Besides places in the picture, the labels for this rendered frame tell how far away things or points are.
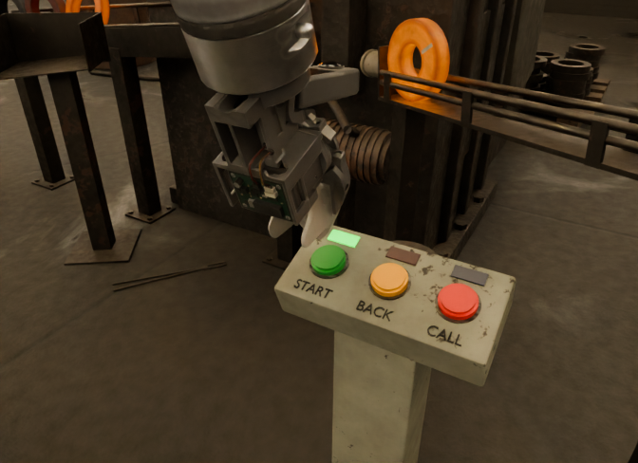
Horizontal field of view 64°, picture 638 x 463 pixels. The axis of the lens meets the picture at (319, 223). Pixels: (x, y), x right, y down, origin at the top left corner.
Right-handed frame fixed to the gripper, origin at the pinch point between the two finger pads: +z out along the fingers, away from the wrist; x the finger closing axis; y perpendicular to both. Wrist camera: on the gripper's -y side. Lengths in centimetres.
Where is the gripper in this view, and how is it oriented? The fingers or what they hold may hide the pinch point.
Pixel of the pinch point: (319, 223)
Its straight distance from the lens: 54.3
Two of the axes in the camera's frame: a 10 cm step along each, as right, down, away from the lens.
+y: -4.7, 7.0, -5.3
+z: 1.7, 6.6, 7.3
